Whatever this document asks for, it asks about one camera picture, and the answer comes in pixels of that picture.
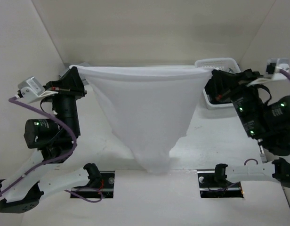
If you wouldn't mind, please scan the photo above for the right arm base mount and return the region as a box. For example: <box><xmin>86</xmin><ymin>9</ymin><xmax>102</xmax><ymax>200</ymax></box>
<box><xmin>197</xmin><ymin>171</ymin><xmax>244</xmax><ymax>198</ymax></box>

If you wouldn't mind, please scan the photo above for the folded grey tank top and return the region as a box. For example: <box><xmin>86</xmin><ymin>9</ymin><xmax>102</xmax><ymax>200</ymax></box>
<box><xmin>58</xmin><ymin>62</ymin><xmax>91</xmax><ymax>86</ymax></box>

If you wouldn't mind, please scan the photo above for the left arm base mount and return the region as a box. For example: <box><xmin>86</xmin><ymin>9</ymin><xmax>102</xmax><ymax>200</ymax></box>
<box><xmin>71</xmin><ymin>171</ymin><xmax>115</xmax><ymax>200</ymax></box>

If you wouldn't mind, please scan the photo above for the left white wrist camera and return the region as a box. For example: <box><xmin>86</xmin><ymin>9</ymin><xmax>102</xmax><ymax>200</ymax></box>
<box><xmin>17</xmin><ymin>77</ymin><xmax>58</xmax><ymax>104</ymax></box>

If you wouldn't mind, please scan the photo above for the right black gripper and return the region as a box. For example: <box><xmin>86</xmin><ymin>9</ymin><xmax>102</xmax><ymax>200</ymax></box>
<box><xmin>211</xmin><ymin>67</ymin><xmax>265</xmax><ymax>135</ymax></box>

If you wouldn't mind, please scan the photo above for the white plastic laundry basket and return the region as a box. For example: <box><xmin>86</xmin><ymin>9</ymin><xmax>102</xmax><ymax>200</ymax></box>
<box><xmin>194</xmin><ymin>57</ymin><xmax>241</xmax><ymax>110</ymax></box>

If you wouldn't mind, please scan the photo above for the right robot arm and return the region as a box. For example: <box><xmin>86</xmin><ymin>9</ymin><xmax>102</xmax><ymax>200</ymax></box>
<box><xmin>212</xmin><ymin>69</ymin><xmax>290</xmax><ymax>188</ymax></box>

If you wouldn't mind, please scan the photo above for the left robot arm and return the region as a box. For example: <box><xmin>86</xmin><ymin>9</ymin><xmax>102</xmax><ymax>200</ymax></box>
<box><xmin>0</xmin><ymin>66</ymin><xmax>102</xmax><ymax>214</ymax></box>

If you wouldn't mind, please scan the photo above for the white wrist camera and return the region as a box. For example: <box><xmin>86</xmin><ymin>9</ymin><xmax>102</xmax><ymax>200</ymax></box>
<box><xmin>17</xmin><ymin>77</ymin><xmax>58</xmax><ymax>104</ymax></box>
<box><xmin>247</xmin><ymin>58</ymin><xmax>290</xmax><ymax>87</ymax></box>

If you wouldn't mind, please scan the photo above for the right metal table rail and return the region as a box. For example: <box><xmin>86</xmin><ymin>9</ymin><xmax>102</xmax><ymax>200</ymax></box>
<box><xmin>259</xmin><ymin>145</ymin><xmax>267</xmax><ymax>163</ymax></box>

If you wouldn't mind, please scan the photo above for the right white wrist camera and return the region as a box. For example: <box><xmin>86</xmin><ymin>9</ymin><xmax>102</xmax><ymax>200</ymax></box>
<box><xmin>247</xmin><ymin>58</ymin><xmax>290</xmax><ymax>87</ymax></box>

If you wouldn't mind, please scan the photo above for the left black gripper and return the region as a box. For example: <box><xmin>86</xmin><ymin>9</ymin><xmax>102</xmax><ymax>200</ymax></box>
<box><xmin>42</xmin><ymin>65</ymin><xmax>90</xmax><ymax>137</ymax></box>

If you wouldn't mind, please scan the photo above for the white tank top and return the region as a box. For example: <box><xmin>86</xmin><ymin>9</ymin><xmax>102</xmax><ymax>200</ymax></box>
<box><xmin>77</xmin><ymin>65</ymin><xmax>212</xmax><ymax>174</ymax></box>

